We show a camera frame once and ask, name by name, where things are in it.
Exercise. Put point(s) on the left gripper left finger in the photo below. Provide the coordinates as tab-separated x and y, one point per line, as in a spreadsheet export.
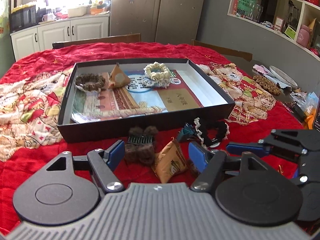
103	163

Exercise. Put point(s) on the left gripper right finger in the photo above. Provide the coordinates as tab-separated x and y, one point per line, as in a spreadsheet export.
210	166

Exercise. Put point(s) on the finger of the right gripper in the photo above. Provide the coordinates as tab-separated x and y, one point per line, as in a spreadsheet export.
231	169
259	150

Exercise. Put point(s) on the brown fuzzy claw clip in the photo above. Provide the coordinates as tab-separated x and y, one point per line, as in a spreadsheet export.
192	168
140	145

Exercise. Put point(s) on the black white-trimmed scrunchie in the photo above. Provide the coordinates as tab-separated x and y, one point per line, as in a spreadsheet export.
210	133

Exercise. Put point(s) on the teal binder clip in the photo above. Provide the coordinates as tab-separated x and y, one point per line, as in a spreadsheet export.
186	133

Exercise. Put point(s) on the brown braided scrunchie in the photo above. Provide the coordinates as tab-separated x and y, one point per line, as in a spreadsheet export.
90	82

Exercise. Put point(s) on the brown pyramid paper packet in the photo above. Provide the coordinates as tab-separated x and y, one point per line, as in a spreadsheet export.
117	78

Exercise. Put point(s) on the light blue knitted scrunchie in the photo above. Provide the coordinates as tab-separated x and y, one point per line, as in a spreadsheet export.
147	82

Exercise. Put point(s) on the cream knitted scrunchie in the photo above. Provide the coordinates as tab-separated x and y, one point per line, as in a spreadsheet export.
157	71

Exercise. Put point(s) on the wooden bead trivet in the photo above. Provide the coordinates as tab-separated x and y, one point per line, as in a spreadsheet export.
267	85

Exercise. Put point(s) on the black shallow cardboard box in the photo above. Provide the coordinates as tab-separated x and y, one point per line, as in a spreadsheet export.
217	104

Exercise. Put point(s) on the grey ceramic plate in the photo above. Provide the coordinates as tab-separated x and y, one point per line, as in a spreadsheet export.
283	77

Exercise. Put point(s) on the pink scalloped paper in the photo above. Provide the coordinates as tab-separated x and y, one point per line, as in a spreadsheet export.
261	69

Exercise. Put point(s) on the red quilted bear blanket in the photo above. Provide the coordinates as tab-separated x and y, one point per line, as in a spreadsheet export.
32	92

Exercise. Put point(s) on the pink thermos bottle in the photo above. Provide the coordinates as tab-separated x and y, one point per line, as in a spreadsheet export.
304	35

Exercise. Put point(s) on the dark wooden chair back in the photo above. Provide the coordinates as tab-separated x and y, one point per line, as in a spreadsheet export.
130	38

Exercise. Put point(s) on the white kitchen cabinet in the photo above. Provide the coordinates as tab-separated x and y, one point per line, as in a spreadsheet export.
41	37

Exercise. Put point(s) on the green paper sign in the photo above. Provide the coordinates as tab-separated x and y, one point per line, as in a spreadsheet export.
245	7

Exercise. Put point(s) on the orange bowl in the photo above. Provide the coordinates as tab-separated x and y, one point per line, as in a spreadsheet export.
95	10

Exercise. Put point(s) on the beige plastic basin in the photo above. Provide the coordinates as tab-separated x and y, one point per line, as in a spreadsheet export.
77	11

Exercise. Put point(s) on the white mug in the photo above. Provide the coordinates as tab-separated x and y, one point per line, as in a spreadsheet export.
45	18

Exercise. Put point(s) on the steel double-door refrigerator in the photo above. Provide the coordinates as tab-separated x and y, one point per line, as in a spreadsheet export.
162	21

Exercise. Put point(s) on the black microwave oven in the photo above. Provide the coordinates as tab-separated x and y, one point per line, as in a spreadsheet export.
23	18

